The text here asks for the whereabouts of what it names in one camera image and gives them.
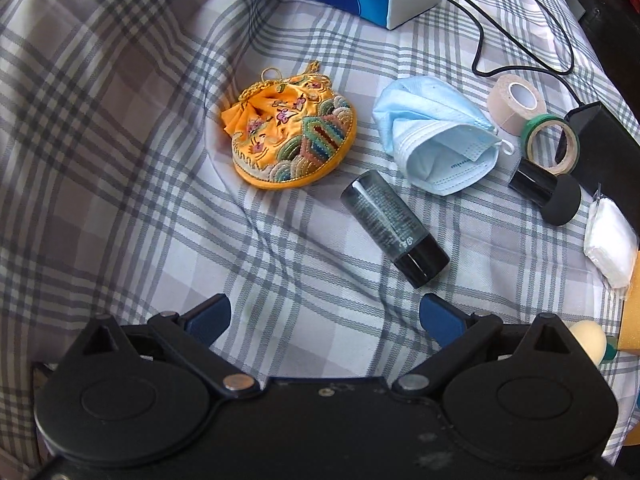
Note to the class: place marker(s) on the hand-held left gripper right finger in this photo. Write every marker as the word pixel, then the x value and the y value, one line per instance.
pixel 439 316

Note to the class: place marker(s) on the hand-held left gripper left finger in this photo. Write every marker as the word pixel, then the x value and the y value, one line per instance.
pixel 211 314

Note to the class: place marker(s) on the blue face mask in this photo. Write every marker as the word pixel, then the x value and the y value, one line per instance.
pixel 430 110

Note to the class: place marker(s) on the dark cosmetic bottle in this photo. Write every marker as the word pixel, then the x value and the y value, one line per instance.
pixel 395 230

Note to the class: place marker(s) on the beige makeup sponge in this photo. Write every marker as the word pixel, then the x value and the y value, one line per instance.
pixel 590 341

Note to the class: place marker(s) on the black sponge applicator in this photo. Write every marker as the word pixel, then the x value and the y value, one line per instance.
pixel 535 180

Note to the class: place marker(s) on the plaid bed sheet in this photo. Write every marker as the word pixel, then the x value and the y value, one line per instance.
pixel 125 160

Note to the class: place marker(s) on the white wrapped packet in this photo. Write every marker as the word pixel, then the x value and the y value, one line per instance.
pixel 610 240

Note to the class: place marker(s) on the yellow box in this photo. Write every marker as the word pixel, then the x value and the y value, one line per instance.
pixel 631 310

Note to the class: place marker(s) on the orange embroidered pouch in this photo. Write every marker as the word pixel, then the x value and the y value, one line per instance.
pixel 300 135

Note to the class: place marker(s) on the green tape roll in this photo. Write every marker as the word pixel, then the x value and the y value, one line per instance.
pixel 526 135

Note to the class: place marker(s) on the beige tape roll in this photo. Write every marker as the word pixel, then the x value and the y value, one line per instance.
pixel 500 105

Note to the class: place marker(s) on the black box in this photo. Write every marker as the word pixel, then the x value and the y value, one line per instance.
pixel 610 150

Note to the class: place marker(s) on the dark furniture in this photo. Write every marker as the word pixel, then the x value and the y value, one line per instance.
pixel 617 40

